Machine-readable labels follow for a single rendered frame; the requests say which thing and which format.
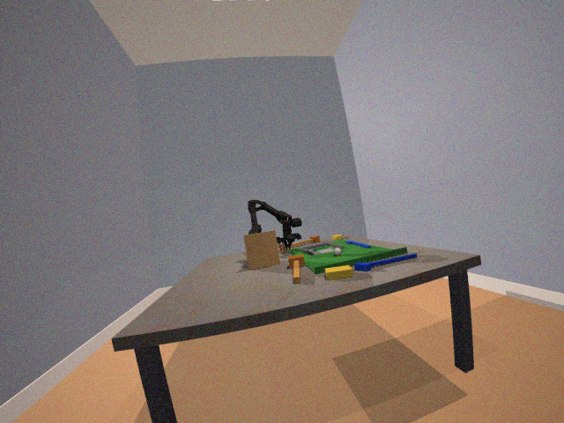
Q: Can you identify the green putting mat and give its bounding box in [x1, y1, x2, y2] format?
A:
[287, 240, 392, 273]

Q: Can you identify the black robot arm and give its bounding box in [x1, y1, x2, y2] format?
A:
[248, 200, 302, 243]

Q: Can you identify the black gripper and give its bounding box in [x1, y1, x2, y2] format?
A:
[277, 229, 301, 250]

